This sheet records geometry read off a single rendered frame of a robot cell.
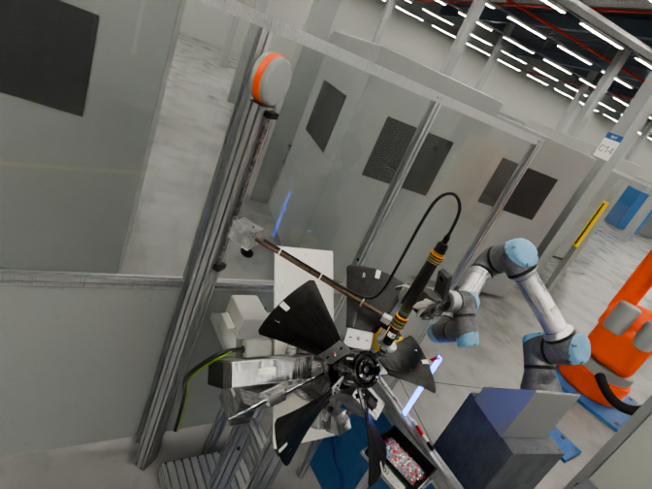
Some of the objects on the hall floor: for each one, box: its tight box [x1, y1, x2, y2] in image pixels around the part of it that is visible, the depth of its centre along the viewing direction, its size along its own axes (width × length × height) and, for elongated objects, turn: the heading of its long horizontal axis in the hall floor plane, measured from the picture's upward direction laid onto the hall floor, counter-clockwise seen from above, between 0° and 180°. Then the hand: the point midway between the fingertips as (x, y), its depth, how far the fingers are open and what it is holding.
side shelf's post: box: [201, 405, 227, 455], centre depth 210 cm, size 4×4×83 cm
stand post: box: [244, 438, 282, 489], centre depth 176 cm, size 4×9×91 cm, turn 81°
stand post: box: [209, 408, 265, 489], centre depth 188 cm, size 4×9×115 cm, turn 81°
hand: (407, 295), depth 135 cm, fingers open, 8 cm apart
